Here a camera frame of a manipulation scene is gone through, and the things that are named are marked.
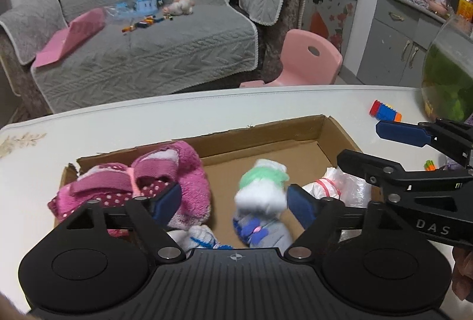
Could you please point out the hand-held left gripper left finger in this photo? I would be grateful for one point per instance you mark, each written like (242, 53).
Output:
(167, 201)

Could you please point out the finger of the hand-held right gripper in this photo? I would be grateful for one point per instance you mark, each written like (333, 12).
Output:
(402, 133)
(369, 168)

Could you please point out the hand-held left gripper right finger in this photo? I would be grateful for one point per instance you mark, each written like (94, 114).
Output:
(301, 207)

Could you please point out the pink sock bundle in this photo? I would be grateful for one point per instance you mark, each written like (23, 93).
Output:
(177, 172)

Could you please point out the grey sock bundle blue trim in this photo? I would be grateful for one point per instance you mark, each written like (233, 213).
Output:
(269, 235)

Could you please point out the white green sock bundle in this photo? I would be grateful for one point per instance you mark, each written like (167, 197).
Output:
(260, 187)

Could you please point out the cardboard box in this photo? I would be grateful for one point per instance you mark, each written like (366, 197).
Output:
(258, 146)

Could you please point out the person's right hand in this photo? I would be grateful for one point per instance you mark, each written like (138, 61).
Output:
(465, 275)

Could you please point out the colourful block strip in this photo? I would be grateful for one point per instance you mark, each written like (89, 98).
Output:
(386, 111)

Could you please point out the clear plastic bag bundle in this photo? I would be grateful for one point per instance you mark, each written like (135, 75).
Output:
(347, 187)

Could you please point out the small green orange block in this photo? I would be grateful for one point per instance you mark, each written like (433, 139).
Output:
(430, 165)

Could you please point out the white blue striped sock bundle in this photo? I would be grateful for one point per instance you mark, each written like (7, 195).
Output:
(201, 235)

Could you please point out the glass fish bowl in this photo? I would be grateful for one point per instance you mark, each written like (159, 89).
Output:
(451, 76)

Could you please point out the grey kitchen cabinet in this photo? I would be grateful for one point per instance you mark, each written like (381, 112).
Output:
(406, 28)

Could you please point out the pink plastic chair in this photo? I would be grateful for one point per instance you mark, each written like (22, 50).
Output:
(306, 59)

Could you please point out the orange bottle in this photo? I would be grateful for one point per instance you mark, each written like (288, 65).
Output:
(466, 2)

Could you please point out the grey covered sofa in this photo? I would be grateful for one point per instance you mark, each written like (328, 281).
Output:
(147, 46)

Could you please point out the small toy pieces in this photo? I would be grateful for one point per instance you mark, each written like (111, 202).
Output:
(142, 24)

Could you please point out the pink foam pad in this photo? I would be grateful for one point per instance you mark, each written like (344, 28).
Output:
(70, 37)

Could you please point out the white plush toy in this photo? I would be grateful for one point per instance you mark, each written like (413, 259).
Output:
(179, 6)

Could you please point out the blue toy castle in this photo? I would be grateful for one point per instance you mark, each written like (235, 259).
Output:
(147, 1)

